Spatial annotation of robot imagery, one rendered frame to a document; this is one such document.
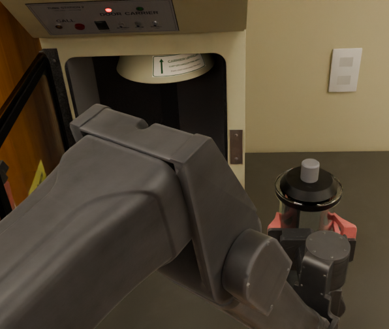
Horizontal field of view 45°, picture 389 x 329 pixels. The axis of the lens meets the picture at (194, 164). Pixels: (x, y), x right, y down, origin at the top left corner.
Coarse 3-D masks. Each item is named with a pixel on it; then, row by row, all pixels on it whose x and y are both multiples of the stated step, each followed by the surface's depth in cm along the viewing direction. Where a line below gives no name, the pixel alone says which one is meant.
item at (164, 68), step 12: (120, 60) 81; (132, 60) 78; (144, 60) 77; (156, 60) 76; (168, 60) 76; (180, 60) 77; (192, 60) 78; (204, 60) 80; (120, 72) 81; (132, 72) 78; (144, 72) 77; (156, 72) 76; (168, 72) 76; (180, 72) 77; (192, 72) 78; (204, 72) 79
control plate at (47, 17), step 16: (112, 0) 60; (128, 0) 60; (144, 0) 59; (160, 0) 59; (48, 16) 64; (64, 16) 64; (80, 16) 64; (96, 16) 63; (112, 16) 63; (128, 16) 63; (144, 16) 63; (160, 16) 63; (48, 32) 68; (64, 32) 68; (80, 32) 68; (96, 32) 68; (112, 32) 68; (128, 32) 68
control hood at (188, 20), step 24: (0, 0) 60; (24, 0) 60; (48, 0) 60; (72, 0) 60; (96, 0) 60; (192, 0) 60; (216, 0) 59; (240, 0) 59; (24, 24) 66; (192, 24) 66; (216, 24) 66; (240, 24) 66
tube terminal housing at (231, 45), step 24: (72, 48) 73; (96, 48) 73; (120, 48) 73; (144, 48) 72; (168, 48) 72; (192, 48) 72; (216, 48) 72; (240, 48) 72; (240, 72) 74; (240, 96) 76; (240, 120) 78; (240, 168) 84
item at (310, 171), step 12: (300, 168) 78; (312, 168) 73; (288, 180) 76; (300, 180) 75; (312, 180) 74; (324, 180) 75; (288, 192) 74; (300, 192) 73; (312, 192) 73; (324, 192) 73
